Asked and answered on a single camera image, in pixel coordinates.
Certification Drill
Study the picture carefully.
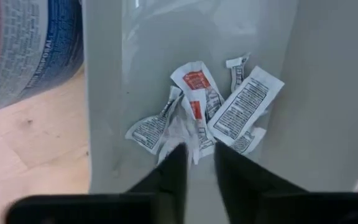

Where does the red print bandage wrapper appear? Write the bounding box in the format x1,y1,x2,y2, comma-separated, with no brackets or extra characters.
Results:
170,60,226,123
181,95,218,158

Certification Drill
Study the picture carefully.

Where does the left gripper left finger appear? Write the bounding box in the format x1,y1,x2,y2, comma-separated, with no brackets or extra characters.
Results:
6,142,188,224

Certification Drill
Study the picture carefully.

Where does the light grey plastic bin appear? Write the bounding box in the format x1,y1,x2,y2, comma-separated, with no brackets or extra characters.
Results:
81,0,358,224

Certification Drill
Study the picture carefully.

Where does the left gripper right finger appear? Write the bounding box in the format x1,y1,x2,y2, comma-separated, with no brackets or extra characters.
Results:
214,141,358,224

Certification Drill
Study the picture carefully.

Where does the white wipes canister blue label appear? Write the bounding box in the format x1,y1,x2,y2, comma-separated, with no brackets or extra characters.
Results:
0,0,85,116

